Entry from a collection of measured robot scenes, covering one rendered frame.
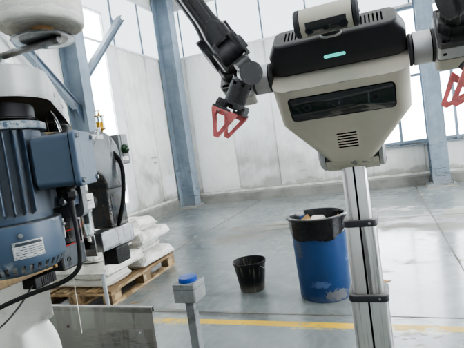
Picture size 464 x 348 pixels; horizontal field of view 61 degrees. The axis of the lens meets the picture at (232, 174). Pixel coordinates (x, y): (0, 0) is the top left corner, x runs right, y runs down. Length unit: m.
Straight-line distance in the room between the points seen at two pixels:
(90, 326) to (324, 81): 1.19
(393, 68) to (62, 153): 0.85
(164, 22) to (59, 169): 9.56
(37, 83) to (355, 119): 0.86
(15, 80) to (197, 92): 9.16
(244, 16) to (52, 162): 9.09
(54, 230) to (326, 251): 2.52
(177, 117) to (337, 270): 7.22
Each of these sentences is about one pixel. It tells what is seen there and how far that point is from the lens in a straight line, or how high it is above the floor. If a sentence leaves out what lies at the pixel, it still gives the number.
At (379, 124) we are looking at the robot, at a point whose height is 1.25.
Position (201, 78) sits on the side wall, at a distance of 9.79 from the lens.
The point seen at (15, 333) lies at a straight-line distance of 1.34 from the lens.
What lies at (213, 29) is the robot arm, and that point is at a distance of 1.05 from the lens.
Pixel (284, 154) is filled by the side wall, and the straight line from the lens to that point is 9.07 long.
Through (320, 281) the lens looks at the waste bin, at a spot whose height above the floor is 0.17.
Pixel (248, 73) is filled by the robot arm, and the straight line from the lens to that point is 0.99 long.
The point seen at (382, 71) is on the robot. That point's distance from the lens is 1.16.
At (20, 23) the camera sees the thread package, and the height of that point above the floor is 1.53.
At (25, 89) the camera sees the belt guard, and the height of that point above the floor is 1.38.
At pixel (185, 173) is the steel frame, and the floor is 0.81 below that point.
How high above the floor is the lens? 1.24
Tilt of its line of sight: 4 degrees down
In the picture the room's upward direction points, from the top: 8 degrees counter-clockwise
